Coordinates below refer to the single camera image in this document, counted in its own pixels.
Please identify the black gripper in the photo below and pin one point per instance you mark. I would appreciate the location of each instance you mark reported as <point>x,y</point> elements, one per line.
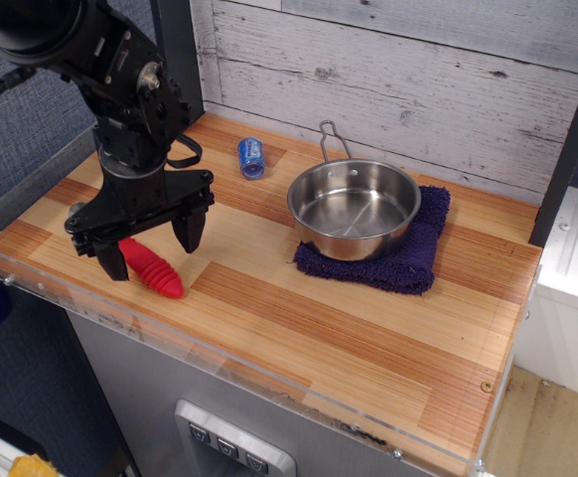
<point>153,196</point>

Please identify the red-handled metal spoon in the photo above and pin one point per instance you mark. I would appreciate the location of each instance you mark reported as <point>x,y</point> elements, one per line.
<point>150,268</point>

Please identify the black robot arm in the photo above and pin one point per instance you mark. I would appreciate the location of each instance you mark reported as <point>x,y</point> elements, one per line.
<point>139,112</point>

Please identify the small blue can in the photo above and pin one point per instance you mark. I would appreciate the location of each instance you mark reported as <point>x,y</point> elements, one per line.
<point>251,158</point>

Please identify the silver toy fridge cabinet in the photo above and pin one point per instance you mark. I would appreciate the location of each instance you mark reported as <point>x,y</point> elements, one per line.
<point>142,386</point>

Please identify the silver dispenser button panel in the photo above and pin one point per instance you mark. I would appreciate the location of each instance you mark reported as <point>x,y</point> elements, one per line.
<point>230,441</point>

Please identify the stainless steel pot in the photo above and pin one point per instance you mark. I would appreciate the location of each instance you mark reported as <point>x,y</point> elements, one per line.
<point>352,209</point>

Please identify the purple folded cloth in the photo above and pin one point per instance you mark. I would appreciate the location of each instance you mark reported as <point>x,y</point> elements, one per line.
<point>408,270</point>

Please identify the white metal side unit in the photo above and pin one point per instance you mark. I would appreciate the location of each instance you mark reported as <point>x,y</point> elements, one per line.
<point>547,341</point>

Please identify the clear acrylic guard rail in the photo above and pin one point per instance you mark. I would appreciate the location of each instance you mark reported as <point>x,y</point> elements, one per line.
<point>414,377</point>

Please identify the black vertical post right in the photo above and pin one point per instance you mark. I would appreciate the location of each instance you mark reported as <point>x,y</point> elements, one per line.
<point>557,187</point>

